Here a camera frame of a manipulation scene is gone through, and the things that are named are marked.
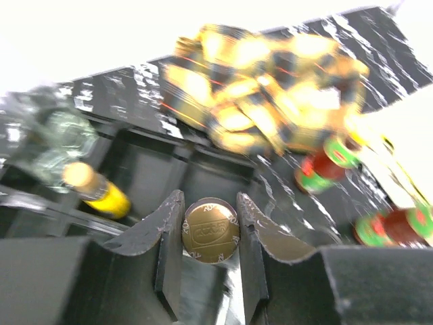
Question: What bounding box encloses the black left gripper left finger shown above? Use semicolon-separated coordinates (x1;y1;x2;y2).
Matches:
1;190;185;324

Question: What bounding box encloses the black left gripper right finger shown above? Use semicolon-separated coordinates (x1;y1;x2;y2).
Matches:
237;193;432;324

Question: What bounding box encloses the yellow label bottle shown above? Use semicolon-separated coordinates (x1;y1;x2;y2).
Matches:
182;197;240;264
62;162;131;219

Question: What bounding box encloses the black compartment organizer tray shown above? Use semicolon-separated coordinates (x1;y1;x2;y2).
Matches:
1;119;262;324

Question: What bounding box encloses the red sauce bottle yellow cap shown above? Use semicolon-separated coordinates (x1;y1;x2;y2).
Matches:
294;135;363;194

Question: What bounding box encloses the red sauce bottle front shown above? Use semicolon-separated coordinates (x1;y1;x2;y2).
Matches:
353;202;432;248

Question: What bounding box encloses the cream printed cloth bag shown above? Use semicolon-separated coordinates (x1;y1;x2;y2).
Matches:
345;99;432;208

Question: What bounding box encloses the yellow plaid cloth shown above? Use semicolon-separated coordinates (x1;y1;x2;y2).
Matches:
161;24;369;156

